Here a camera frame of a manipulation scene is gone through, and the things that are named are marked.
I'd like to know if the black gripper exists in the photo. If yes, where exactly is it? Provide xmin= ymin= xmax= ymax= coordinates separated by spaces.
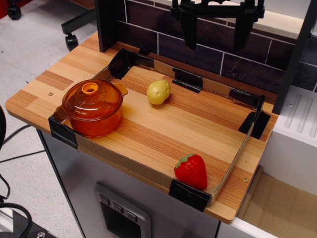
xmin=170 ymin=0 xmax=264 ymax=52

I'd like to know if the orange transparent pot lid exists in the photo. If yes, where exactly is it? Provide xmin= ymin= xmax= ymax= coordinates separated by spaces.
xmin=61 ymin=79 xmax=128 ymax=121

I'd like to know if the orange transparent pot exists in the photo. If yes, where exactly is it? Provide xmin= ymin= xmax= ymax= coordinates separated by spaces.
xmin=54 ymin=79 xmax=128 ymax=137

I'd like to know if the yellow toy potato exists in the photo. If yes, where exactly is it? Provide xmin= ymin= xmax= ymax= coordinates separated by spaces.
xmin=147 ymin=79 xmax=171 ymax=105

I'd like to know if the black chair base with casters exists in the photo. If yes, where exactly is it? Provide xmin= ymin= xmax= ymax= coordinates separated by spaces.
xmin=6 ymin=0 xmax=96 ymax=51

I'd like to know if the red toy strawberry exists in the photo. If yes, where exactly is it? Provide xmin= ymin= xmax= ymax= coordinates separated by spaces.
xmin=174 ymin=154 xmax=208 ymax=190

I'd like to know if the cardboard fence with black tape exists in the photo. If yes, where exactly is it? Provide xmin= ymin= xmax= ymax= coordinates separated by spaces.
xmin=49 ymin=49 xmax=271 ymax=220

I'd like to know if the white toy sink drainboard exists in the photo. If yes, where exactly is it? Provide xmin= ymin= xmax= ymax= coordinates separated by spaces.
xmin=271 ymin=85 xmax=317 ymax=174

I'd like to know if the grey oven control panel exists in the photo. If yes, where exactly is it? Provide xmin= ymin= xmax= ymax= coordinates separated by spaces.
xmin=94 ymin=183 xmax=152 ymax=238

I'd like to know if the black cable on floor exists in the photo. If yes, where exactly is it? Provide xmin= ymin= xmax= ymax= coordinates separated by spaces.
xmin=0 ymin=123 xmax=47 ymax=238

